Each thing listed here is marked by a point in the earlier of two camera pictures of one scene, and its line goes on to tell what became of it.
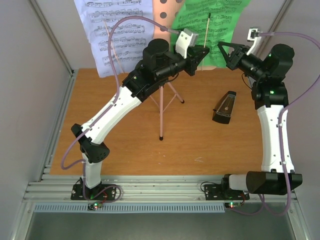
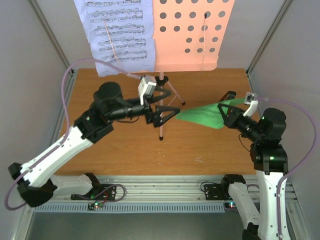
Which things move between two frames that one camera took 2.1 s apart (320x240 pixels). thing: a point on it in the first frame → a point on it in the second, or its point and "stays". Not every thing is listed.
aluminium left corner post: (57, 46) stays
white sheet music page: (130, 37) stays
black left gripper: (196, 54) → (155, 118)
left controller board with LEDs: (95, 205) stays
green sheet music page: (213, 20) → (210, 116)
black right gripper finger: (236, 47) → (232, 114)
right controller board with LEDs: (232, 205) stays
